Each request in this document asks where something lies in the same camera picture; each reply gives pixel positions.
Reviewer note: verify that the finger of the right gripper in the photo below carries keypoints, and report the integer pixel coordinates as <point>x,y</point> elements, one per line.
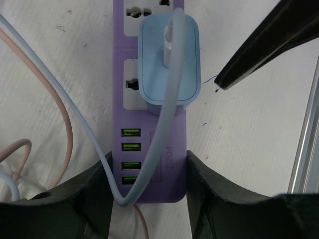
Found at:
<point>291,23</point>

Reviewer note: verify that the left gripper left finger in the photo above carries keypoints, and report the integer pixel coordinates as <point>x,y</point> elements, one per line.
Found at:
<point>79,208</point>

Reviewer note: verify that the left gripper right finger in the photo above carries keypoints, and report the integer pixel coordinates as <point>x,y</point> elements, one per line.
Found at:
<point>221,209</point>

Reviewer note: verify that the purple power strip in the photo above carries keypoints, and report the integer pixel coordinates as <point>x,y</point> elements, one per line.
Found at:
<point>133,125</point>

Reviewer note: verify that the blue charger plug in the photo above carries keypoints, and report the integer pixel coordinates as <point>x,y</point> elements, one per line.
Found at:
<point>169,43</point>

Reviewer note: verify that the aluminium front rail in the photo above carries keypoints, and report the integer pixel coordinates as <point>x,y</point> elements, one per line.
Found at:
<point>305,172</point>

